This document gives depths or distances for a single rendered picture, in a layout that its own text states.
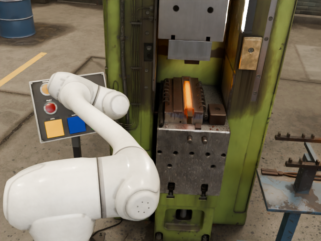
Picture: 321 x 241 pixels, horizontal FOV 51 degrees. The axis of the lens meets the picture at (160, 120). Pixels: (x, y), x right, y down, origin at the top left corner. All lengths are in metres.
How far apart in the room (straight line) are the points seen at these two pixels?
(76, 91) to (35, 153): 2.09
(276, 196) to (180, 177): 0.52
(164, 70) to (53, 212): 1.58
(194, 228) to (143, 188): 1.60
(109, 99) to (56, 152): 2.01
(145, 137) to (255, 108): 0.65
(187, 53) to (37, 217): 1.11
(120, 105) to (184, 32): 0.55
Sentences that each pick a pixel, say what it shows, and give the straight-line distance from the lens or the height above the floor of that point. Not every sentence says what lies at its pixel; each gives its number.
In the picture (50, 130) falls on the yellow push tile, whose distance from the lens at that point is 1.60.
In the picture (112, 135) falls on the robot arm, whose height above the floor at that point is 1.33.
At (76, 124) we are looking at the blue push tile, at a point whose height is 1.01.
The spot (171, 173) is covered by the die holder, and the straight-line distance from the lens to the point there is 1.91.
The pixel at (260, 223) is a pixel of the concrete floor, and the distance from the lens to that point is 2.62.
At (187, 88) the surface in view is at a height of 1.01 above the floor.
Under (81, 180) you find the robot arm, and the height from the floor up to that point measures 1.40.
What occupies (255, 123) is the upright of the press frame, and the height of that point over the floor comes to 0.85.
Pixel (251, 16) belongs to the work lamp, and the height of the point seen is 1.46.
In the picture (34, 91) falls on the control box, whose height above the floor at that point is 1.16.
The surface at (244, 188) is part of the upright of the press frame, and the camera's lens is 2.31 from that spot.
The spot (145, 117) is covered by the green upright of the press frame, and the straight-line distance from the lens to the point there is 1.94.
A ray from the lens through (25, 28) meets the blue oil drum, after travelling 6.13.
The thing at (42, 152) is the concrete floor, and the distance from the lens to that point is 3.19.
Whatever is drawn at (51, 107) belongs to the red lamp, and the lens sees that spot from 1.60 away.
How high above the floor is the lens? 1.86
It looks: 32 degrees down
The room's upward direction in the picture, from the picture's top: 3 degrees clockwise
